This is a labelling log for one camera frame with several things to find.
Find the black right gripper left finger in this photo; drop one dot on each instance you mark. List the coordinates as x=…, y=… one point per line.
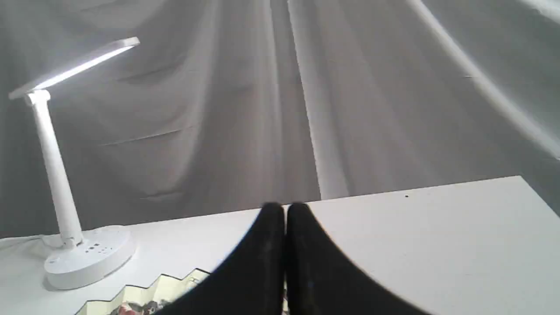
x=250, y=281

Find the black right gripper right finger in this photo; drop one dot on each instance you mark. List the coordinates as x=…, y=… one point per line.
x=321, y=280

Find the painted paper folding fan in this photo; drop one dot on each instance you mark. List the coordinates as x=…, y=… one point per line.
x=154, y=298

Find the white backdrop curtain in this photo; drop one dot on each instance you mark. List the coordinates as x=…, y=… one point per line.
x=226, y=104

